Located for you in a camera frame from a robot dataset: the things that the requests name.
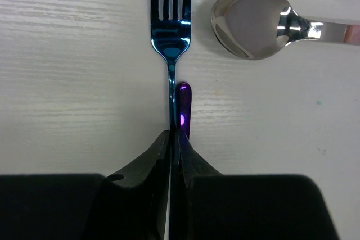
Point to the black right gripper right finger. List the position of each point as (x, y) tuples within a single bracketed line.
[(206, 204)]

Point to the purple spoon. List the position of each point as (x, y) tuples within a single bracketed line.
[(184, 104)]

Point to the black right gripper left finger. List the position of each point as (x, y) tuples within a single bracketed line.
[(87, 206)]

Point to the blue fork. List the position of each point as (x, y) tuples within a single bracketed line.
[(171, 37)]

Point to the pink handled silver spoon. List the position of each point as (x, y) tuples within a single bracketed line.
[(258, 29)]

